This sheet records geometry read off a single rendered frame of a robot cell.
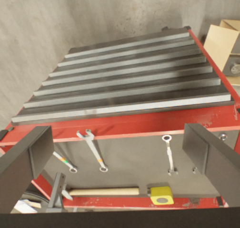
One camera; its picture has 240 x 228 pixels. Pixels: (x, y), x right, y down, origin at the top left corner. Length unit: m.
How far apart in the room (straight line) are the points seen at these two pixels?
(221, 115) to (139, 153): 0.26
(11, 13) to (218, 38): 1.34
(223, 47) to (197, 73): 0.58
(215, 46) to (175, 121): 0.80
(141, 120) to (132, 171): 0.25
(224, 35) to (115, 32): 0.66
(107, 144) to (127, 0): 0.94
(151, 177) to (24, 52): 1.32
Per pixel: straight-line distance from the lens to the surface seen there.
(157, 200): 0.77
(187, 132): 0.17
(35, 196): 1.93
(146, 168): 0.65
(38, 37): 1.50
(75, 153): 0.63
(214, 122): 0.47
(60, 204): 0.48
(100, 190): 0.80
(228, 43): 1.18
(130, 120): 0.48
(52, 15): 1.40
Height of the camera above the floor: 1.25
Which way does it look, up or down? 50 degrees down
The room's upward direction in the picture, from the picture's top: 171 degrees counter-clockwise
